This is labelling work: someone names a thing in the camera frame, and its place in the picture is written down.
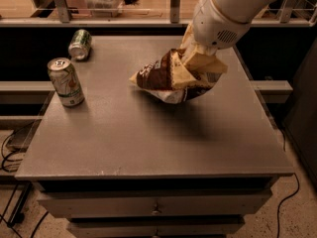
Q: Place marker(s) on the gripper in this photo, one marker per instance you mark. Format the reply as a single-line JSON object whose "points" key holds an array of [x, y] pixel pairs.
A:
{"points": [[216, 25]]}

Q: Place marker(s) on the brown sea salt chip bag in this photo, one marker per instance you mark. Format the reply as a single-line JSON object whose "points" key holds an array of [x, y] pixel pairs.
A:
{"points": [[155, 79]]}

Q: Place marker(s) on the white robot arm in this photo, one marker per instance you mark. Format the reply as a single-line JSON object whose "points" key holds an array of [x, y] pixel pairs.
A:
{"points": [[216, 25]]}

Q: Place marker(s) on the green soda can lying down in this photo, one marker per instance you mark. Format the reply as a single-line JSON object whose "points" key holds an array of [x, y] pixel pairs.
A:
{"points": [[80, 45]]}

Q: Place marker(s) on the white green upright soda can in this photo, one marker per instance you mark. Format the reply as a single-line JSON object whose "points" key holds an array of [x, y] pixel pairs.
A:
{"points": [[65, 82]]}

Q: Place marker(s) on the grey drawer cabinet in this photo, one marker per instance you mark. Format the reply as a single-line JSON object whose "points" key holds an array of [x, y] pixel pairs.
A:
{"points": [[122, 140]]}

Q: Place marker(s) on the upper drawer with knob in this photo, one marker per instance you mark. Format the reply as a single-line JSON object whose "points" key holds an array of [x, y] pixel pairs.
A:
{"points": [[103, 204]]}

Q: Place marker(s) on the drawer with knob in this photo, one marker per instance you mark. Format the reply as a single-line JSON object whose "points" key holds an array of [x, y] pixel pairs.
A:
{"points": [[165, 227], [103, 204]]}

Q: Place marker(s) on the lower drawer with knob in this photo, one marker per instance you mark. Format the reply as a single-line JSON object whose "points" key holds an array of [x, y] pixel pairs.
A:
{"points": [[165, 227]]}

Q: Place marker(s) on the metal shelf rail frame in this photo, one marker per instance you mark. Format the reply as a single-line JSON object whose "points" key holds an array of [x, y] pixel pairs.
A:
{"points": [[280, 13]]}

